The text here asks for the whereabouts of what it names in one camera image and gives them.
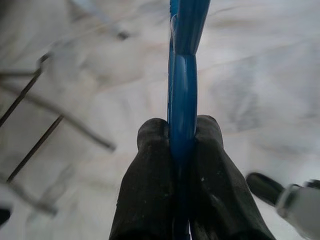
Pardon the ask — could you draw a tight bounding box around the blue plastic hanger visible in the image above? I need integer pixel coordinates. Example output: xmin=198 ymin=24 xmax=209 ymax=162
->
xmin=166 ymin=0 xmax=213 ymax=240

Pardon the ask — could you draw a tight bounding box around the marble table red edge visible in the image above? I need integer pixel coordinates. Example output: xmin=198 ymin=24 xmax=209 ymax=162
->
xmin=0 ymin=53 xmax=65 ymax=183

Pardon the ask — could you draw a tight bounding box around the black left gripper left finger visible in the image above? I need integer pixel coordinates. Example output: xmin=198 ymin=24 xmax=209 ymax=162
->
xmin=108 ymin=118 xmax=176 ymax=240

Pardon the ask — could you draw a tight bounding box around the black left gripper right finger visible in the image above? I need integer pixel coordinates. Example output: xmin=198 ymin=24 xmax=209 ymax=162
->
xmin=191 ymin=114 xmax=273 ymax=240

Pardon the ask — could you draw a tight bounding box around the right robot leg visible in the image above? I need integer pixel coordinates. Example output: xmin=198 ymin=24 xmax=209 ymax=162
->
xmin=246 ymin=172 xmax=320 ymax=233

